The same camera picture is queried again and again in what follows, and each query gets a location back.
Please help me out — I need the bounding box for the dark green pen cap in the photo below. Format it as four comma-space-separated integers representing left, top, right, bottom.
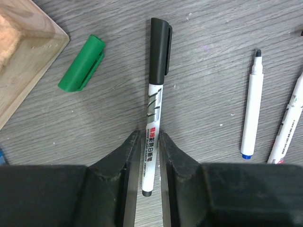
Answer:
58, 35, 106, 92

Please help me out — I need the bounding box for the white pen black tip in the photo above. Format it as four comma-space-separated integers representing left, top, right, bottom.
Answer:
142, 84, 163, 197

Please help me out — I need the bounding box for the blue pen cap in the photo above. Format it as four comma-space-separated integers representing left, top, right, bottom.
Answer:
0, 148, 7, 165

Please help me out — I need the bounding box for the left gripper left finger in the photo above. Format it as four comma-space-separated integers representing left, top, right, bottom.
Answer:
0, 130, 141, 227

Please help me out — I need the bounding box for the long white green pen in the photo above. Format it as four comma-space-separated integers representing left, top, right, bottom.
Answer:
267, 74, 303, 164

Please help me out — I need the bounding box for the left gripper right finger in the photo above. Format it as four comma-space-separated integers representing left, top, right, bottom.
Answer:
159, 132, 303, 227

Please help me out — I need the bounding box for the short white pen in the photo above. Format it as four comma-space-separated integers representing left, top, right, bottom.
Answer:
241, 49, 264, 160

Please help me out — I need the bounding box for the black pen cap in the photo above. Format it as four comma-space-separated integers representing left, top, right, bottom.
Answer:
149, 17, 172, 85

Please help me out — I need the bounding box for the wooden clothes rack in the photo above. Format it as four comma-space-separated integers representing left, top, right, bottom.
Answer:
0, 0, 70, 127

